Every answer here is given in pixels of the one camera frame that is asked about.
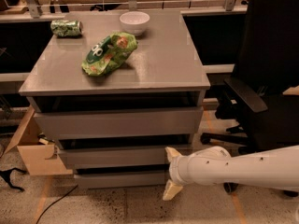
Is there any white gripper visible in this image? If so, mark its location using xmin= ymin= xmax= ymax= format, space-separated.
xmin=163 ymin=147 xmax=193 ymax=201

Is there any grey drawer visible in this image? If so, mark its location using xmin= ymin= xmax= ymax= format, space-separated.
xmin=35 ymin=107 xmax=203 ymax=140
xmin=74 ymin=170 xmax=170 ymax=189
xmin=58 ymin=146 xmax=168 ymax=169

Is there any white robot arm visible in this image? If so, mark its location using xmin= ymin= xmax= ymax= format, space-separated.
xmin=163 ymin=146 xmax=299 ymax=201

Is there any grey bottom drawer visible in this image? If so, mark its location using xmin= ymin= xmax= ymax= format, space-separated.
xmin=74 ymin=170 xmax=170 ymax=189

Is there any grey top drawer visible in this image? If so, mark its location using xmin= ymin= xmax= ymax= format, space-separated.
xmin=35 ymin=107 xmax=203 ymax=140

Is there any grey drawer cabinet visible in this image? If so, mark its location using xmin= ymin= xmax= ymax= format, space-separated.
xmin=20 ymin=11 xmax=209 ymax=175

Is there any black office chair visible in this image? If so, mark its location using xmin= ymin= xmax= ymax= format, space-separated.
xmin=200 ymin=0 xmax=299 ymax=199

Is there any cardboard box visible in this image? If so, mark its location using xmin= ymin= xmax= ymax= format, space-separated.
xmin=5 ymin=106 xmax=73 ymax=175

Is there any green chip bag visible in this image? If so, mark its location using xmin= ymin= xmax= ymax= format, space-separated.
xmin=81 ymin=32 xmax=137 ymax=76

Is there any white bowl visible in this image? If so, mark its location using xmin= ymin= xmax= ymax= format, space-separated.
xmin=120 ymin=11 xmax=150 ymax=35

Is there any green soda can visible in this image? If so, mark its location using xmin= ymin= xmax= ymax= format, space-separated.
xmin=50 ymin=20 xmax=82 ymax=37

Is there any black floor cable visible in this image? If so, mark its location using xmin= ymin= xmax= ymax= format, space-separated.
xmin=35 ymin=184 xmax=78 ymax=224

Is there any black strap on floor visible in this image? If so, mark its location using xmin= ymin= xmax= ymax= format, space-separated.
xmin=0 ymin=167 xmax=28 ymax=192

